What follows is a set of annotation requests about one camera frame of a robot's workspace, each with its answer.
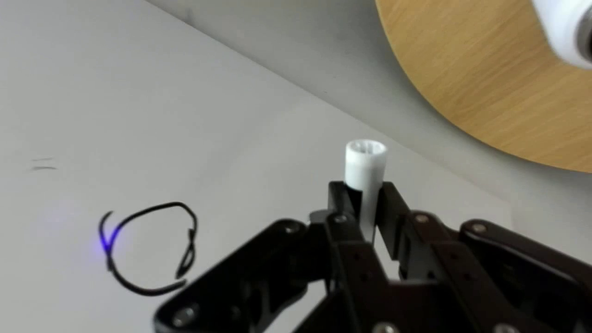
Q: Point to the white wall whiteboard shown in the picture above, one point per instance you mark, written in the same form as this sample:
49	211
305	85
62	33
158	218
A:
62	92

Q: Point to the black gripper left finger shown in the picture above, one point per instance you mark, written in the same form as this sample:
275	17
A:
279	277

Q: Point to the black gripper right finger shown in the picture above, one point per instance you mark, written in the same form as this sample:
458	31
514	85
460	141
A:
493	277

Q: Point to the white black-label whiteboard marker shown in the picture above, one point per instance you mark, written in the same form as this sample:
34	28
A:
366	161

